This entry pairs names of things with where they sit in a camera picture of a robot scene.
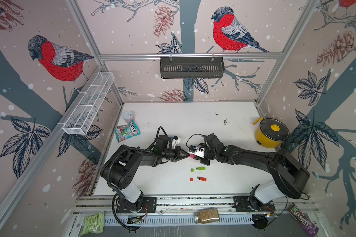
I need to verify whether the yellow pot with black lid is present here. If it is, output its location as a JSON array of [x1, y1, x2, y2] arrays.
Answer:
[[253, 118, 290, 149]]

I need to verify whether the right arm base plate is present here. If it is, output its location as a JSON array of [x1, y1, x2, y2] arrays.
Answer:
[[232, 196, 276, 212]]

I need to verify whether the white wire mesh shelf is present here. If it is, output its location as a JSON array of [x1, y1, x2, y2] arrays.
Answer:
[[63, 72, 114, 135]]

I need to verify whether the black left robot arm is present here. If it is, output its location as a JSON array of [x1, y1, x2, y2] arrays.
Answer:
[[100, 135, 190, 213]]

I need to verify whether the green candy packet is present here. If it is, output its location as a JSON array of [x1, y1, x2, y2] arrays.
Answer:
[[115, 120, 141, 142]]

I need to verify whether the green snack bag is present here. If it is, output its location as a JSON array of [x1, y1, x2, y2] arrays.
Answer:
[[80, 211, 105, 236]]

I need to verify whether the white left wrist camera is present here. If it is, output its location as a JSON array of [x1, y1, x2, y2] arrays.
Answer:
[[171, 136, 181, 149]]

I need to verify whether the purple candy bar wrapper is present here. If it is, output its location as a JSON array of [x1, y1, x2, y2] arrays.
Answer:
[[288, 203, 319, 237]]

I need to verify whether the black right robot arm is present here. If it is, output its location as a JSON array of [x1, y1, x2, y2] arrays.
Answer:
[[196, 134, 310, 211]]

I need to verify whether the black wire basket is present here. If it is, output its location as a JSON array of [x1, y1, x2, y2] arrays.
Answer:
[[160, 57, 225, 79]]

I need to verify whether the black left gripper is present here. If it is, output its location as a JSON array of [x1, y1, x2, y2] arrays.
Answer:
[[161, 147, 190, 163]]

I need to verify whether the glass jar of seeds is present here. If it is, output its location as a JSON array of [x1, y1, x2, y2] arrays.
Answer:
[[194, 208, 220, 224]]

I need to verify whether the red usb drive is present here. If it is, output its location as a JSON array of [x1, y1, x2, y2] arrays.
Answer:
[[197, 176, 207, 182]]

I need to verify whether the pink can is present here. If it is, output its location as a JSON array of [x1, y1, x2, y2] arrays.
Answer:
[[123, 111, 134, 124]]

